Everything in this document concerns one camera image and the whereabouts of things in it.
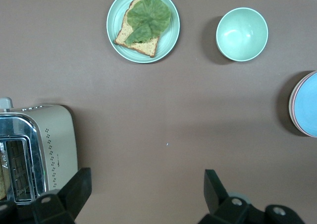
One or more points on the beige and chrome toaster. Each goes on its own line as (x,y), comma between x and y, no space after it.
(62,134)

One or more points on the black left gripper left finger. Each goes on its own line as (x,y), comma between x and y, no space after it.
(62,204)

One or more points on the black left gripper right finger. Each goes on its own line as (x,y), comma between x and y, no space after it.
(223,209)

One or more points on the bread slice under lettuce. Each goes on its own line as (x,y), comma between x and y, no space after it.
(146,46)

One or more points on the blue shallow plate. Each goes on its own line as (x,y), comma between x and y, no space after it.
(307,105)

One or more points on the bread slice in toaster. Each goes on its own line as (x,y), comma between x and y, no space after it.
(3,184)

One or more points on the green lettuce leaf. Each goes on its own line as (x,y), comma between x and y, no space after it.
(148,16)

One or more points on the green shallow plate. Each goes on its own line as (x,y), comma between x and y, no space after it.
(168,38)

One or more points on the green bowl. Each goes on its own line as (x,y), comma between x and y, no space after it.
(241,34)

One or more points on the beige shallow plate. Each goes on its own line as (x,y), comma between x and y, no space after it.
(290,107)

